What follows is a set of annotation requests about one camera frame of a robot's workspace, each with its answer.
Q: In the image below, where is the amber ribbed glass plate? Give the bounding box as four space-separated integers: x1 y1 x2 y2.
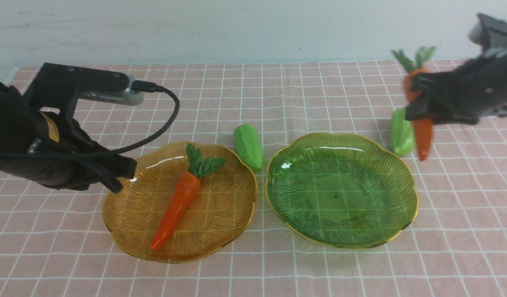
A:
102 142 257 264

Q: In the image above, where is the black silver wrist camera left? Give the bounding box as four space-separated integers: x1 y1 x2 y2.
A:
24 63 144 119

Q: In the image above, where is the green toy gourd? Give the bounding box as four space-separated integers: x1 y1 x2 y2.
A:
233 123 264 172
390 108 415 156

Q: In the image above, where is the green toy gourd centre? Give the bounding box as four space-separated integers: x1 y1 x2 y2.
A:
233 123 264 172

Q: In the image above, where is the green ribbed glass plate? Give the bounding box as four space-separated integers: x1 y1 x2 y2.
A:
265 133 420 249

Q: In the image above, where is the black silver wrist camera right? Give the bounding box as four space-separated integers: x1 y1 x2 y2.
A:
469 12 507 52

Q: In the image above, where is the orange toy carrot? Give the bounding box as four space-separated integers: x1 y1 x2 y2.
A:
391 46 436 162
150 143 226 251

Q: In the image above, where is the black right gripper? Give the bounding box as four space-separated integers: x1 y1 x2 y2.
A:
405 47 507 125

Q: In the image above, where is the green toy gourd right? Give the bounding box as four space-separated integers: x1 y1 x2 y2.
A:
390 108 415 156

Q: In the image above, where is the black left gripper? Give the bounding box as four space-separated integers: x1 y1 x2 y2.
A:
0 82 137 193

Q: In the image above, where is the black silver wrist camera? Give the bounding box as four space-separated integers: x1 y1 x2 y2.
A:
469 12 507 52
24 63 144 119

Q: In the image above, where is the black camera cable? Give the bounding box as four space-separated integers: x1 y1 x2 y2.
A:
0 81 181 160

